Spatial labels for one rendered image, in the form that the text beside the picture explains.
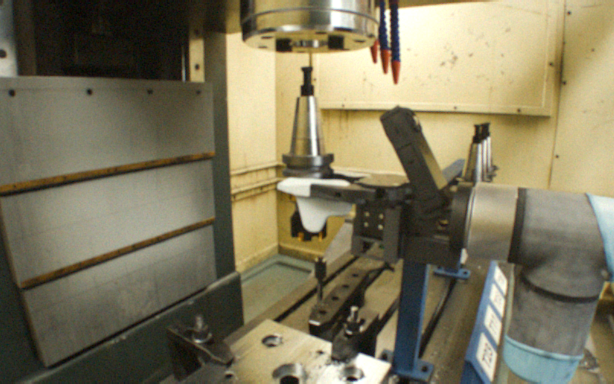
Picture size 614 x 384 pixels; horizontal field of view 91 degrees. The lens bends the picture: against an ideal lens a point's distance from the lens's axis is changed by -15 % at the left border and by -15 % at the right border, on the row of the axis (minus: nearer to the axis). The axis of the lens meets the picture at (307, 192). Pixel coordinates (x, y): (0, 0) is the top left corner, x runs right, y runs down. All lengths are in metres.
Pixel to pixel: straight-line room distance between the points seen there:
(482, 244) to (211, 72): 0.78
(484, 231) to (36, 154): 0.65
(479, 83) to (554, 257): 1.07
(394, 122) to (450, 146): 1.03
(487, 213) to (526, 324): 0.12
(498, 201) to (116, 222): 0.66
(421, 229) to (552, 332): 0.16
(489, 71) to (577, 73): 0.28
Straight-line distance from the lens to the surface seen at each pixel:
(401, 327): 0.63
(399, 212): 0.35
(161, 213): 0.81
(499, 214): 0.34
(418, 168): 0.36
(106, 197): 0.74
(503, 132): 1.37
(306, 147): 0.41
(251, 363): 0.56
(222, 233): 1.01
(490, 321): 0.79
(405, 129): 0.36
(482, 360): 0.68
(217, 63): 0.96
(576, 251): 0.35
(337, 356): 0.55
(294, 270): 1.74
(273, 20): 0.36
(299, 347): 0.58
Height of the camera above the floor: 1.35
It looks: 13 degrees down
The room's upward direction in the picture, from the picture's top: straight up
